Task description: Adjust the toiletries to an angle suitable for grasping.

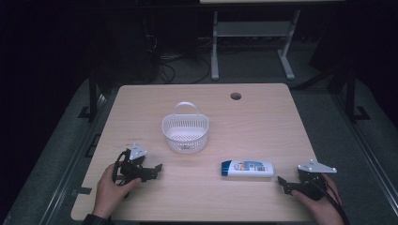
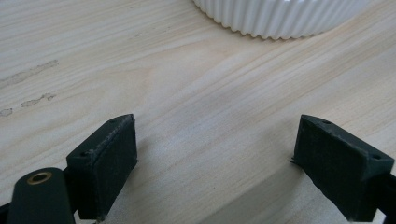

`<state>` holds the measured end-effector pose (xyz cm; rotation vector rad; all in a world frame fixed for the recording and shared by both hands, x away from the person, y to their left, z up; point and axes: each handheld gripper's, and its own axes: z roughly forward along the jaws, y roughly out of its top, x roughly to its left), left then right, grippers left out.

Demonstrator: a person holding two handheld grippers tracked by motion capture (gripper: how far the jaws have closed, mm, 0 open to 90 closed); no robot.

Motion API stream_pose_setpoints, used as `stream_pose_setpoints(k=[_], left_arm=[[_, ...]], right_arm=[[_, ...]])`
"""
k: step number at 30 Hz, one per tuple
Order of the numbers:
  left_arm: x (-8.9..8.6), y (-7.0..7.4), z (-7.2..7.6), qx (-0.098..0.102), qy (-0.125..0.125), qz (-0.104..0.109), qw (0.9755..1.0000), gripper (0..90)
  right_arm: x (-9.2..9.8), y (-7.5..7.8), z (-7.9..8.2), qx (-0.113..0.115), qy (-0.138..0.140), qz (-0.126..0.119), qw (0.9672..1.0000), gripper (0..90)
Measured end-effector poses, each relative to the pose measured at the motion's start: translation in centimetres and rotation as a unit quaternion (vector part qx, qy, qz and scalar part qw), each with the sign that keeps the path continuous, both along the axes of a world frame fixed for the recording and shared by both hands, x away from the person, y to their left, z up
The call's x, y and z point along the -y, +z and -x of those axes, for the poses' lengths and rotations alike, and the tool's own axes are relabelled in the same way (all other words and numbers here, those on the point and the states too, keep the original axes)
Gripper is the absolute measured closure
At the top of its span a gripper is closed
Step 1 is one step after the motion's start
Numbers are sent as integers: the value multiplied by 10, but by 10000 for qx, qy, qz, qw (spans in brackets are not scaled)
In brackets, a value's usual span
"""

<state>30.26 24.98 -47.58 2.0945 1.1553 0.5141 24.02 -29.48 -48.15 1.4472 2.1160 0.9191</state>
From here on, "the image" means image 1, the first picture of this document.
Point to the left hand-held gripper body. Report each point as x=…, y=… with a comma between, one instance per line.
x=133, y=168

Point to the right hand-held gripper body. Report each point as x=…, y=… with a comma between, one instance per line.
x=313, y=186

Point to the white bottle with blue cap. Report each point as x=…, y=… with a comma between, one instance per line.
x=250, y=168

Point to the white plastic basket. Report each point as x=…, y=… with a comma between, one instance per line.
x=185, y=143

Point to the person's right hand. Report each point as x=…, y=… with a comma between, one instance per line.
x=325, y=211

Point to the person's left hand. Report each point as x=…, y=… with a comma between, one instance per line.
x=108, y=195

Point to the black tape marker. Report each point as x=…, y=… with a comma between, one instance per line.
x=84, y=190

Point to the metal floor rail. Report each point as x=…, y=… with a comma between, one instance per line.
x=372, y=165
x=67, y=168

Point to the black metal stand post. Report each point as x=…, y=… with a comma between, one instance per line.
x=350, y=93

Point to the white metal table frame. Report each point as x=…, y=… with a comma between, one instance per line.
x=250, y=28

